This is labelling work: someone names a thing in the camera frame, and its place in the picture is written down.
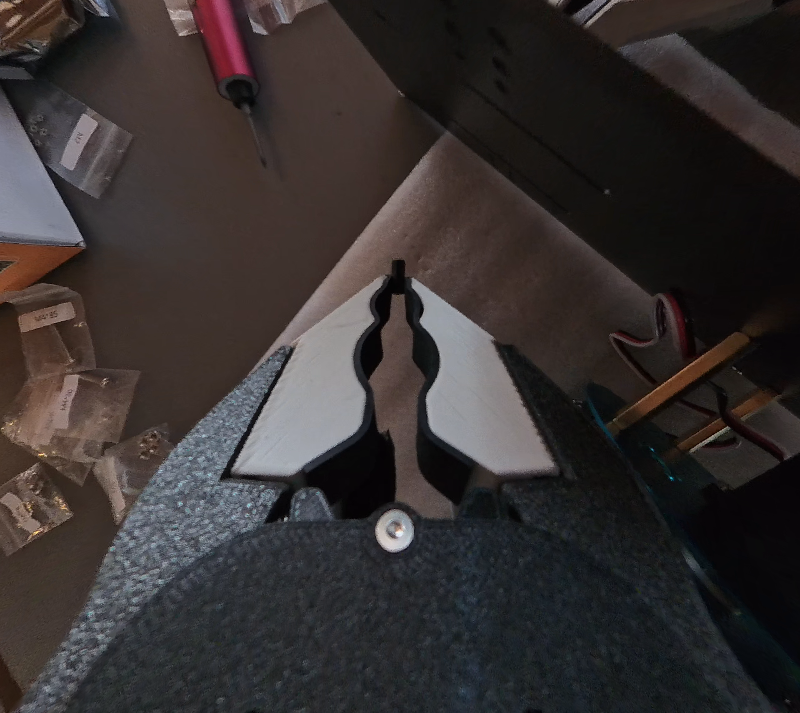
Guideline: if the white foam sheet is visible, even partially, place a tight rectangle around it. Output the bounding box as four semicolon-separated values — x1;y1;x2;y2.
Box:
275;32;800;520

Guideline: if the orange cardboard box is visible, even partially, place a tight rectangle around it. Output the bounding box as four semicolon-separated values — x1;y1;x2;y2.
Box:
0;88;87;304

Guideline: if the red screwdriver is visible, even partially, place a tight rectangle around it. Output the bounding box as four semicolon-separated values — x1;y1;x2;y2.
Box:
159;0;274;170

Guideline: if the blue hobby robot arm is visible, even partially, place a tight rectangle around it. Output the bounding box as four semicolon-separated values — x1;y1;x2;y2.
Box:
262;0;800;713

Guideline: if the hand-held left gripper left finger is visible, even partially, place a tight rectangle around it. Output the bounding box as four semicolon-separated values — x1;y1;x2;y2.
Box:
224;277;391;481

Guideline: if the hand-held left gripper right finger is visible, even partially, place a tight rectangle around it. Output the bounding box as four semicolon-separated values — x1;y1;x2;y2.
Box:
403;277;560;479

